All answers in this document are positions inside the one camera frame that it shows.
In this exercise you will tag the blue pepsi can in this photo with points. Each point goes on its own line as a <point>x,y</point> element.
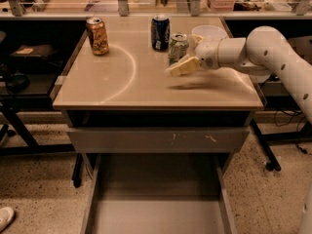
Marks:
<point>160,32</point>

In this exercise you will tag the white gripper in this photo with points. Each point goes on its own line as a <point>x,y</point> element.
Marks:
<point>208,54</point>

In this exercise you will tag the green white 7up can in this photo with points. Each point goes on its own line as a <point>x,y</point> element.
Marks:
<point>177,48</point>

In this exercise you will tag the open middle drawer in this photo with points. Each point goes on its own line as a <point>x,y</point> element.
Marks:
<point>158,194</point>

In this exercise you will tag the white shoe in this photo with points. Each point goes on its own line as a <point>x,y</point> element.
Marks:
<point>6,216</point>

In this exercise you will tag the grey drawer cabinet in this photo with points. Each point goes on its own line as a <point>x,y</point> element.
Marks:
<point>128,88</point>

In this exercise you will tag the black bag on shelf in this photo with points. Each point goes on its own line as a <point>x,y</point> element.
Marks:
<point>34,53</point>

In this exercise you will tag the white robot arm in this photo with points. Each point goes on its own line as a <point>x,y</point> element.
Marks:
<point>263,202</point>

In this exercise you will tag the orange gold soda can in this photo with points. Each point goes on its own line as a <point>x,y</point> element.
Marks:
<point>97,36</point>

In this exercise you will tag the closed top drawer front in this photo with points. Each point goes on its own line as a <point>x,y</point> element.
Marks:
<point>158,140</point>

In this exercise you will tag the white ceramic bowl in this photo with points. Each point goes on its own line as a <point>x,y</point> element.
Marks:
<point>209,32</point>

